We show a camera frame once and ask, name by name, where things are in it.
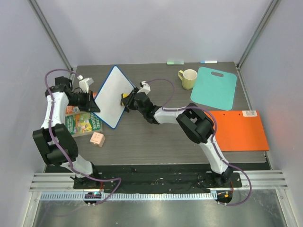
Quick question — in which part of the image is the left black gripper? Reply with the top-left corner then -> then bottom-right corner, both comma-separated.
68,90 -> 101,113

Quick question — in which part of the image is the blue framed whiteboard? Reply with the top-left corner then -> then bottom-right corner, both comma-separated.
94,65 -> 134,129

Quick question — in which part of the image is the yellow whiteboard eraser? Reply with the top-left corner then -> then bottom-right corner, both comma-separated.
120,93 -> 129,106

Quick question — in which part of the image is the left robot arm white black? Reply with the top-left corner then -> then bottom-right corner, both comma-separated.
32,76 -> 101,189

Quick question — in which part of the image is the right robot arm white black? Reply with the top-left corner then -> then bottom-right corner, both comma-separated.
120,88 -> 233,187

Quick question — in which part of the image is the orange treehouse book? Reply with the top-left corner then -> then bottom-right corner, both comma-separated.
66,106 -> 88,114

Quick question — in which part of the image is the green treehouse book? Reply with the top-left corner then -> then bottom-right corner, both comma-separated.
65,113 -> 103,137

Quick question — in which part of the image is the pink cube power adapter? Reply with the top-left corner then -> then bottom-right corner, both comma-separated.
90,132 -> 105,147

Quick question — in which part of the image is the green eraser block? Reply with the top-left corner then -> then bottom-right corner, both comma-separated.
166,61 -> 185,65

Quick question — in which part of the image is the pale yellow mug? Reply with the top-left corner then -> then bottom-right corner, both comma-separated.
178,69 -> 197,90

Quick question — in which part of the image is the blue white marker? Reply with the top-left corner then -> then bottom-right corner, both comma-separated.
200,61 -> 218,64

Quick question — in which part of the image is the teal cutting board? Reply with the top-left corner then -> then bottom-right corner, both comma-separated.
190,67 -> 237,111

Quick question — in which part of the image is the orange clipboard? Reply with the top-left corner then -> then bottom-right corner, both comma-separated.
210,110 -> 269,151

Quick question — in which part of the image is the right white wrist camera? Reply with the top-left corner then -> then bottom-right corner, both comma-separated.
138,81 -> 151,95

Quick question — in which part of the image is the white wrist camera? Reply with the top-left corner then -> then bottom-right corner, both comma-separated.
77,75 -> 94,93
138,81 -> 151,95

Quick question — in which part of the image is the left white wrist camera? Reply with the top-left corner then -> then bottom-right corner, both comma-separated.
77,75 -> 94,93

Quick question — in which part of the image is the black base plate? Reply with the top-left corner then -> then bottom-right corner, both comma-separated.
72,164 -> 242,194

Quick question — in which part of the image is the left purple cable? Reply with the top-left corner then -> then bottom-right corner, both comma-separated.
44,68 -> 122,206

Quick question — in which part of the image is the white slotted cable duct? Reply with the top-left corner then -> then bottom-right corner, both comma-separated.
40,191 -> 217,201

